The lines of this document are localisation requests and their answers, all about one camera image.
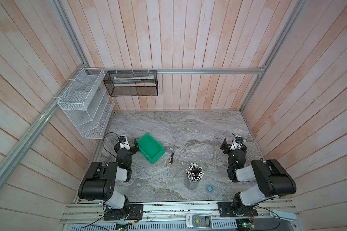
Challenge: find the green plastic bin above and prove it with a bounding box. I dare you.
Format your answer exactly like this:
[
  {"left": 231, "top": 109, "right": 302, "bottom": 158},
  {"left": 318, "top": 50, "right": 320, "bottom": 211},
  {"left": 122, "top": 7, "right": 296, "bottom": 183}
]
[{"left": 137, "top": 133, "right": 165, "bottom": 164}]

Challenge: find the black yellow screwdriver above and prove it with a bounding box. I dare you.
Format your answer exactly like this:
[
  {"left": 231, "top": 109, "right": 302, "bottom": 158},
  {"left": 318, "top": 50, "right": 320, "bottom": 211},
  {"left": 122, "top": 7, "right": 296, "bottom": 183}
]
[{"left": 169, "top": 145, "right": 176, "bottom": 165}]

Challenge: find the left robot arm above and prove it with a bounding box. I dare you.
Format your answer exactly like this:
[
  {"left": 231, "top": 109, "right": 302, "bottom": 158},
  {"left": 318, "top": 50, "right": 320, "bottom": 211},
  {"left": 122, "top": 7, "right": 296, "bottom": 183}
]
[{"left": 78, "top": 136, "right": 139, "bottom": 219}]

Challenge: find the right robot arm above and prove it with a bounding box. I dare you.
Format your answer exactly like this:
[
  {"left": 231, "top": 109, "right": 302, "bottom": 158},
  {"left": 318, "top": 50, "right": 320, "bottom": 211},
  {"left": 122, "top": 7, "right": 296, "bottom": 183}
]
[{"left": 217, "top": 136, "right": 297, "bottom": 217}]

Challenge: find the cup of pens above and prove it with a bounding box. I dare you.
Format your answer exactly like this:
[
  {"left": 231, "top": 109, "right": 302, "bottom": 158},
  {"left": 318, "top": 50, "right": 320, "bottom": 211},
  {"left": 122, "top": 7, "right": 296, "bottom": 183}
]
[{"left": 184, "top": 163, "right": 204, "bottom": 190}]

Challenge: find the blue tape roll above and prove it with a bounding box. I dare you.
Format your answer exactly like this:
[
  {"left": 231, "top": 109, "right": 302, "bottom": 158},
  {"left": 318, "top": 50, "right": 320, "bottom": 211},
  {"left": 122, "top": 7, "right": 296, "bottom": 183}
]
[{"left": 205, "top": 184, "right": 215, "bottom": 193}]

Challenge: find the black mesh basket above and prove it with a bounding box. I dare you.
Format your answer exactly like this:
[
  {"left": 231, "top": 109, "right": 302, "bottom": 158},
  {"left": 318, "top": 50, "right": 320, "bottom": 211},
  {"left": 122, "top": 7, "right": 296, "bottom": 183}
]
[{"left": 103, "top": 70, "right": 159, "bottom": 97}]

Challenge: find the white remote control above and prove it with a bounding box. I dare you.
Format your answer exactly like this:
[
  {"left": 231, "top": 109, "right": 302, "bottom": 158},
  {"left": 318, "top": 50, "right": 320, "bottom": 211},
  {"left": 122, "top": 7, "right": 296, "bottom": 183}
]
[{"left": 186, "top": 214, "right": 214, "bottom": 229}]

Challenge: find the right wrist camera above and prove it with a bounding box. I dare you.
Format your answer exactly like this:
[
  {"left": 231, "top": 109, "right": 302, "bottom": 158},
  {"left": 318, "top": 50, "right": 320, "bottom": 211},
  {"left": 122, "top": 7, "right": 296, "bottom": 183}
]
[{"left": 235, "top": 135, "right": 243, "bottom": 145}]

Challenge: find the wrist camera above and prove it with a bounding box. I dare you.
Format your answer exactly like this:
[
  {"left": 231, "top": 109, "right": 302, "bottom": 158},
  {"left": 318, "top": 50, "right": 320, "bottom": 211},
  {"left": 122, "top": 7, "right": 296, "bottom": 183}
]
[
  {"left": 119, "top": 135, "right": 128, "bottom": 144},
  {"left": 235, "top": 135, "right": 243, "bottom": 145}
]

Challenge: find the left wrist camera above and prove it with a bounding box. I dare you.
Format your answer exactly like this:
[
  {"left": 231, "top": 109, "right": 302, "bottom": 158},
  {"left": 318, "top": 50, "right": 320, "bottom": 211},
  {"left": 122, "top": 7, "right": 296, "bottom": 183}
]
[{"left": 119, "top": 135, "right": 128, "bottom": 144}]

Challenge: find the white wire shelf rack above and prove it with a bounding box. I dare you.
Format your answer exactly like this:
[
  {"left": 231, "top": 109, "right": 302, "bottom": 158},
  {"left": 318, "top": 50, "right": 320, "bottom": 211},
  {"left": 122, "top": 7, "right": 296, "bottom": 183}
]
[{"left": 58, "top": 68, "right": 115, "bottom": 139}]

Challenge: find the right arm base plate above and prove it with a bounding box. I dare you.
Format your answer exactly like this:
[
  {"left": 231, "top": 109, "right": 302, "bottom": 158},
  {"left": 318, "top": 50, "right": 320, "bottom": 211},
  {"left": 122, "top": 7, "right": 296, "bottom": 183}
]
[{"left": 217, "top": 202, "right": 258, "bottom": 218}]

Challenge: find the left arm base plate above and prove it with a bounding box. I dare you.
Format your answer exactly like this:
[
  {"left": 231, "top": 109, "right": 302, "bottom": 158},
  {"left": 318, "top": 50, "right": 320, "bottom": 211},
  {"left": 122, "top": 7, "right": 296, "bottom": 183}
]
[{"left": 103, "top": 204, "right": 144, "bottom": 221}]

